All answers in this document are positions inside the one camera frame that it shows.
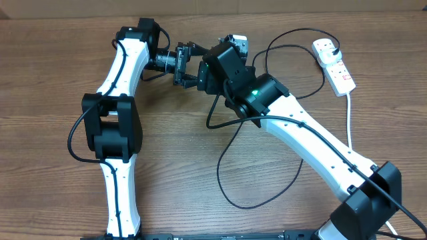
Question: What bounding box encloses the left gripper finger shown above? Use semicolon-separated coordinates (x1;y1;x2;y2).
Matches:
188;42;209;56
181;74;198;89

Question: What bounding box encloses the black USB charging cable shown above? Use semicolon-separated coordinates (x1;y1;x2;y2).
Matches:
216;27;341;211

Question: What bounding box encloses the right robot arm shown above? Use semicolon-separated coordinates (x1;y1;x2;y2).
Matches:
197;35;402;239

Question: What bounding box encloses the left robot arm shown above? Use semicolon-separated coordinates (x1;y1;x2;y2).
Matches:
81;18;207;239

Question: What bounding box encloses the white charger plug adapter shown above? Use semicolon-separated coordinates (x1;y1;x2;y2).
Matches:
317;49;342;68

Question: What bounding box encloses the white power strip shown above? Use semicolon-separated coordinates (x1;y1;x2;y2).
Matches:
312;39;356;97

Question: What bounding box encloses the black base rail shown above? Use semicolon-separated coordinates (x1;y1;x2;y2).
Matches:
79;229;321;240

